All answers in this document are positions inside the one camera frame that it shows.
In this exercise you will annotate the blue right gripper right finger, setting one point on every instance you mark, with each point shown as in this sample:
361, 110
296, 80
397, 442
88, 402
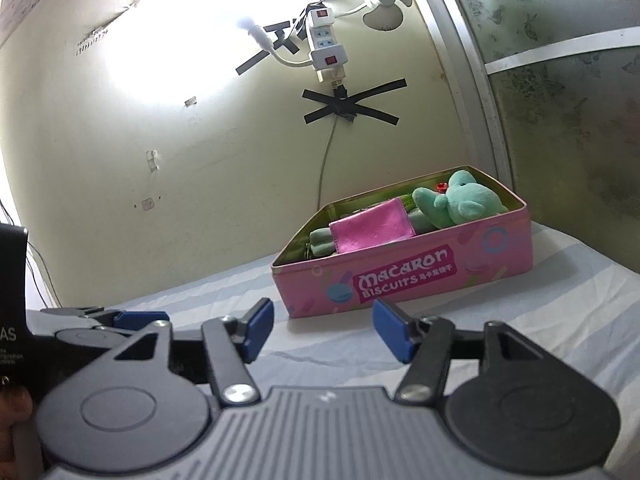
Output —
396, 328

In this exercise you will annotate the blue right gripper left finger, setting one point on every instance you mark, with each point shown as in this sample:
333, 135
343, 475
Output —
256, 324

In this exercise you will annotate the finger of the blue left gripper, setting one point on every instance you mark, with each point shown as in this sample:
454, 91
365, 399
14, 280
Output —
137, 320

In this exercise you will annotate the mint green pencil pouch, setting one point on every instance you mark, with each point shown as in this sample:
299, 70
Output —
321, 243

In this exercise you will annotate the magenta wallet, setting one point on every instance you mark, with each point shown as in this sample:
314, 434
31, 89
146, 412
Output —
384, 223

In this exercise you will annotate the teal plush toy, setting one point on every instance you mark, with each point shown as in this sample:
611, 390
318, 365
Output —
465, 200

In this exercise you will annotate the person's left hand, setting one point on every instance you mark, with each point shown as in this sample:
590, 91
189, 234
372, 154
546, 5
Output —
16, 406

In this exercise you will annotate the pink macaron biscuit tin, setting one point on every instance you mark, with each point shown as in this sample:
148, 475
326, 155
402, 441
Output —
427, 264

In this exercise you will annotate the striped blue white bedsheet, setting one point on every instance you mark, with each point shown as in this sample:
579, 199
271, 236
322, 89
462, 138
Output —
576, 303

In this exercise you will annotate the black tape cross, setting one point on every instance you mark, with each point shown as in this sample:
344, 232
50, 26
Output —
342, 105

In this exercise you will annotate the white power strip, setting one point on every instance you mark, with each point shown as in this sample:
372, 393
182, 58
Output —
310, 41

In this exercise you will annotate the frosted glass window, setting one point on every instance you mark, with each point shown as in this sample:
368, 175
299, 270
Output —
557, 85

